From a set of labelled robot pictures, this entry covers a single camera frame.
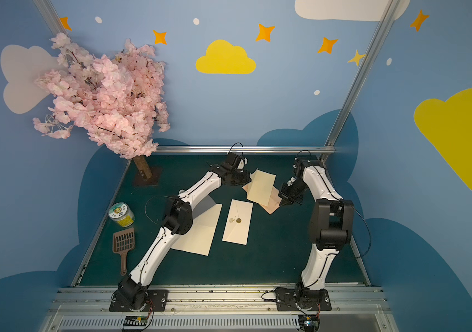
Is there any left green circuit board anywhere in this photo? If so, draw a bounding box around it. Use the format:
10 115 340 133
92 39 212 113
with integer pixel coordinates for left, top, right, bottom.
121 315 152 331

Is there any aluminium corner post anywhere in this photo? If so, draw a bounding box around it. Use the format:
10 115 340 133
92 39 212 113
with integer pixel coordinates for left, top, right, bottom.
33 0 67 36
320 0 401 163

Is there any aluminium right corner post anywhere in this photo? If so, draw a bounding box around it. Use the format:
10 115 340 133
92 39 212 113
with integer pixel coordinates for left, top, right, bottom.
320 0 401 163

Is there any right green circuit board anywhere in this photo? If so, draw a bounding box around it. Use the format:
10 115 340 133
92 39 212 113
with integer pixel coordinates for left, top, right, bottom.
298 315 320 332

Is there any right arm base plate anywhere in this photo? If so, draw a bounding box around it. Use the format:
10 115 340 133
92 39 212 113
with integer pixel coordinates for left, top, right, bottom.
274 287 332 312

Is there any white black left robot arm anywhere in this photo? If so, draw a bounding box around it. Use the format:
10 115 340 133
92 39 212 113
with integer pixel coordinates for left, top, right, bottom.
109 157 251 312

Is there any cream paper sheet near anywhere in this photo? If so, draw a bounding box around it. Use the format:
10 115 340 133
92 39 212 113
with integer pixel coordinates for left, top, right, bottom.
172 204 222 256

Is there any brown plastic scoop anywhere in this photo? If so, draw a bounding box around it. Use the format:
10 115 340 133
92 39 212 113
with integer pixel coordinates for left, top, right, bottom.
112 228 135 276

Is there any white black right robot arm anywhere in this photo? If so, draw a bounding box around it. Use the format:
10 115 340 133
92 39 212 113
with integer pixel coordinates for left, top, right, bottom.
278 157 354 311

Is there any green label plastic jar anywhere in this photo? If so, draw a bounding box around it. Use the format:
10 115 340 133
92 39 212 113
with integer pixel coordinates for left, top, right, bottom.
107 202 135 228

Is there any grey envelope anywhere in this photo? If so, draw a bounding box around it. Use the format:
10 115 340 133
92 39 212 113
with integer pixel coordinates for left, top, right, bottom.
193 196 216 219

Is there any pink cherry blossom tree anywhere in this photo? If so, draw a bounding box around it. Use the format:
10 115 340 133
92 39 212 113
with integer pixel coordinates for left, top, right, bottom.
33 33 170 160

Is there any pink lined letter paper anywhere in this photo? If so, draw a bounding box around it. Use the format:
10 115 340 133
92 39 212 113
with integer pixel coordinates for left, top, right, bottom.
242 183 281 214

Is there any cream envelope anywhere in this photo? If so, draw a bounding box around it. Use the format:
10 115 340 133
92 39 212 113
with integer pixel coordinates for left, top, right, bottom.
247 170 276 206

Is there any brown artificial tree trunk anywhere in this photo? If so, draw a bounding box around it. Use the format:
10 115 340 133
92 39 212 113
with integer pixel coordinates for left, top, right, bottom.
132 155 152 181

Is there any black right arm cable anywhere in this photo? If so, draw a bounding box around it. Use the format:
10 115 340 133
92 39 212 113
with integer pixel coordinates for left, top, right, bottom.
349 205 373 260

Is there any aluminium left corner post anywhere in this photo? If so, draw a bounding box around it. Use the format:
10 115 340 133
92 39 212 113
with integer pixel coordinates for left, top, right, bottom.
33 0 67 36

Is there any aluminium front rail platform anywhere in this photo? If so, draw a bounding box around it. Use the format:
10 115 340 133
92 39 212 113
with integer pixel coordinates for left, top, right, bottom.
40 283 399 331

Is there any white envelope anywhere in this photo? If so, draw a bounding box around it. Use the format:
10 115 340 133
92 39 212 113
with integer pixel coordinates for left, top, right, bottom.
222 199 253 246

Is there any aluminium back frame rail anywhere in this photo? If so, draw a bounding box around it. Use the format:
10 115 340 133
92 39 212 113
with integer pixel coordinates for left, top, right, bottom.
154 144 335 156

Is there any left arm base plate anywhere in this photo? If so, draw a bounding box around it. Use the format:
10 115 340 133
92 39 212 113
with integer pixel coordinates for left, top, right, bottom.
109 289 169 313

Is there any dark metal tree base plate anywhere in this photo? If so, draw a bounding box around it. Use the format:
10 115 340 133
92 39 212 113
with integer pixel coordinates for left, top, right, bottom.
131 165 164 188

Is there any green circuit board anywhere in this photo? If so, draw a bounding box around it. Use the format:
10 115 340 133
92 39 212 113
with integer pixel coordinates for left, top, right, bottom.
121 315 152 331
298 315 320 332

